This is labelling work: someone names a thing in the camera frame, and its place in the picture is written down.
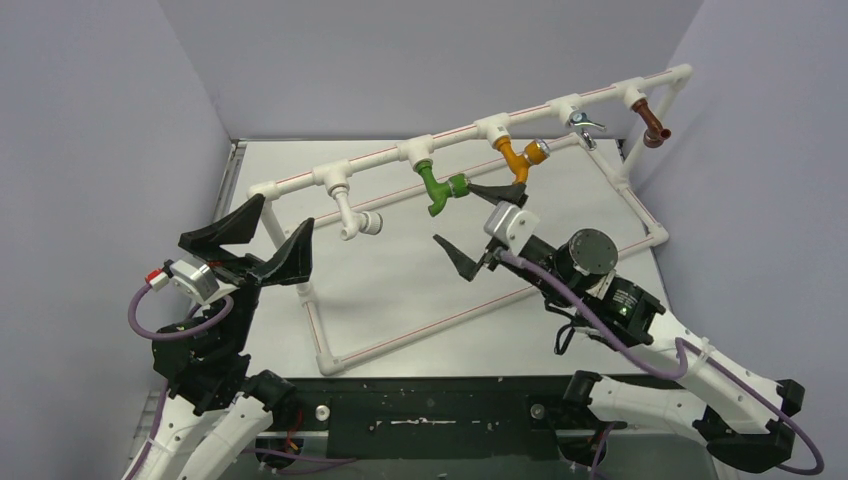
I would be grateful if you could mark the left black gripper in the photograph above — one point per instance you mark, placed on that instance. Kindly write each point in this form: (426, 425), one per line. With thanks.
(293, 262)

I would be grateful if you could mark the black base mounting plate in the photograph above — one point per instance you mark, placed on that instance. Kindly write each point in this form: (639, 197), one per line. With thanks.
(448, 418)

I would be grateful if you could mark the white PVC pipe frame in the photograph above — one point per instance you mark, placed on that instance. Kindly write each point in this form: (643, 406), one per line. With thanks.
(659, 89)

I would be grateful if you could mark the brown plastic faucet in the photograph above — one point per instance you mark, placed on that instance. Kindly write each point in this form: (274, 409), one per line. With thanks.
(655, 133)

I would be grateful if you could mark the green plastic faucet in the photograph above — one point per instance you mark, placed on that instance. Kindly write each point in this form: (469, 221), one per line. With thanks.
(439, 192)

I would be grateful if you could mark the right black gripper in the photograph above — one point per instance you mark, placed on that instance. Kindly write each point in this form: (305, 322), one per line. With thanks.
(494, 249)

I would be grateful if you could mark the white plastic faucet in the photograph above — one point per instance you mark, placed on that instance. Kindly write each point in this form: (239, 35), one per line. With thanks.
(354, 222)

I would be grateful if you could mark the chrome metal faucet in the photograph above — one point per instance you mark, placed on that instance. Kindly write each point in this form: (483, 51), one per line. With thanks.
(581, 124)

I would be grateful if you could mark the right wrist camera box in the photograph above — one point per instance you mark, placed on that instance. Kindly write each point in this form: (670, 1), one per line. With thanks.
(511, 225)

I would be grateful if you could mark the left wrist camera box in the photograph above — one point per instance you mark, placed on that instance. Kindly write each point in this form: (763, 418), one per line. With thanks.
(190, 276)

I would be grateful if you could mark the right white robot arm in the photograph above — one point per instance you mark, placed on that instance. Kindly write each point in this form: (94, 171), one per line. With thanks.
(743, 420)

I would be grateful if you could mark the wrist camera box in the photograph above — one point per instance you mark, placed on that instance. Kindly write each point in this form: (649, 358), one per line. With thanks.
(511, 225)
(190, 276)

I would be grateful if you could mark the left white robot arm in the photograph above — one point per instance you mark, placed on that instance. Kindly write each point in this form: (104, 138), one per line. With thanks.
(210, 409)

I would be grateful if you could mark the orange plastic faucet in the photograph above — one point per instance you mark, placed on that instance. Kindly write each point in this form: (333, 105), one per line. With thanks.
(519, 163)

